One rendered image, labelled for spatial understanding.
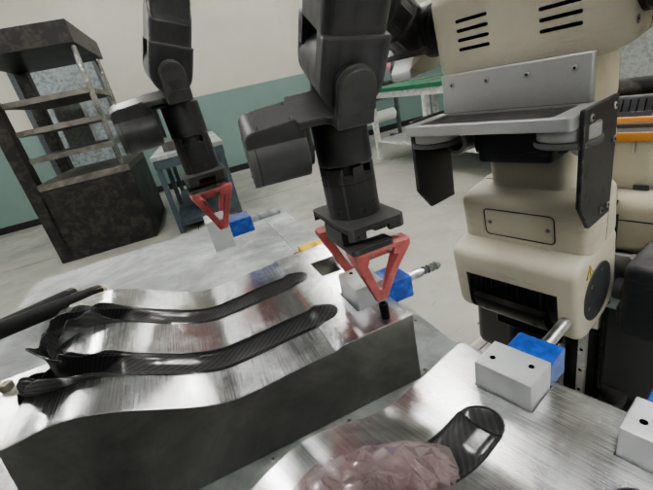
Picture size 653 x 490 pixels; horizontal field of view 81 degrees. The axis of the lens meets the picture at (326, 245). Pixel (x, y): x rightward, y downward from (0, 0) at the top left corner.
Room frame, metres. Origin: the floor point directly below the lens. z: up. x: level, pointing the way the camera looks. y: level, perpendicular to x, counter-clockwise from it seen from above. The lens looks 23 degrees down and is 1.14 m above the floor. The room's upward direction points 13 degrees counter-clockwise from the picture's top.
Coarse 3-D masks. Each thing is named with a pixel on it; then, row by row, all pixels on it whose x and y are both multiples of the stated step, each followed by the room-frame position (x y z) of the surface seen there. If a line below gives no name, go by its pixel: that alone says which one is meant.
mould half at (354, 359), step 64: (320, 256) 0.55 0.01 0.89; (256, 320) 0.41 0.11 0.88; (384, 320) 0.34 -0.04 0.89; (128, 384) 0.29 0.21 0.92; (192, 384) 0.31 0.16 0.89; (256, 384) 0.30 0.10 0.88; (320, 384) 0.31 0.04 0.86; (384, 384) 0.33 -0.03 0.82; (0, 448) 0.23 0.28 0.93; (64, 448) 0.24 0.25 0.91; (128, 448) 0.26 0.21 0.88; (192, 448) 0.27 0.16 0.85; (256, 448) 0.28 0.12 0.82
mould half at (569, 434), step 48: (432, 384) 0.28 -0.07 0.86; (336, 432) 0.22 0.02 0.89; (384, 432) 0.23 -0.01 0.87; (432, 432) 0.23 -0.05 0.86; (528, 432) 0.21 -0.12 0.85; (576, 432) 0.20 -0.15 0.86; (288, 480) 0.18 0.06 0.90; (480, 480) 0.18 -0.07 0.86; (528, 480) 0.17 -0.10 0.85; (576, 480) 0.17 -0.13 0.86; (624, 480) 0.16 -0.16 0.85
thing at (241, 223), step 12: (204, 216) 0.66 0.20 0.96; (240, 216) 0.65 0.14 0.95; (252, 216) 0.66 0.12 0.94; (264, 216) 0.66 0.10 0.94; (216, 228) 0.62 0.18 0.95; (228, 228) 0.63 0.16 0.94; (240, 228) 0.64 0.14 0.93; (252, 228) 0.64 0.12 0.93; (216, 240) 0.62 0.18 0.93; (228, 240) 0.62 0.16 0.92
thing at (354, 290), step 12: (432, 264) 0.43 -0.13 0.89; (348, 276) 0.41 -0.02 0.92; (360, 276) 0.40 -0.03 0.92; (396, 276) 0.41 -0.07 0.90; (408, 276) 0.40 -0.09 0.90; (420, 276) 0.42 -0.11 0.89; (348, 288) 0.39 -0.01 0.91; (360, 288) 0.38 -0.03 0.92; (396, 288) 0.39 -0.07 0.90; (408, 288) 0.40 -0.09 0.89; (348, 300) 0.40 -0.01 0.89; (360, 300) 0.37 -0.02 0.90; (372, 300) 0.38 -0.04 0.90; (396, 300) 0.39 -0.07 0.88
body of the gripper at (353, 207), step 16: (336, 176) 0.38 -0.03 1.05; (352, 176) 0.38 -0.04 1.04; (368, 176) 0.38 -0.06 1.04; (336, 192) 0.38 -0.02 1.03; (352, 192) 0.38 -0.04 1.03; (368, 192) 0.38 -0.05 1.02; (320, 208) 0.44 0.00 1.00; (336, 208) 0.38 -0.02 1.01; (352, 208) 0.38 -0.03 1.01; (368, 208) 0.38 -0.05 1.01; (384, 208) 0.39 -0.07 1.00; (336, 224) 0.37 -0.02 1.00; (352, 224) 0.36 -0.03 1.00; (368, 224) 0.35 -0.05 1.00; (384, 224) 0.36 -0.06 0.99; (400, 224) 0.36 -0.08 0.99; (352, 240) 0.35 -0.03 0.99
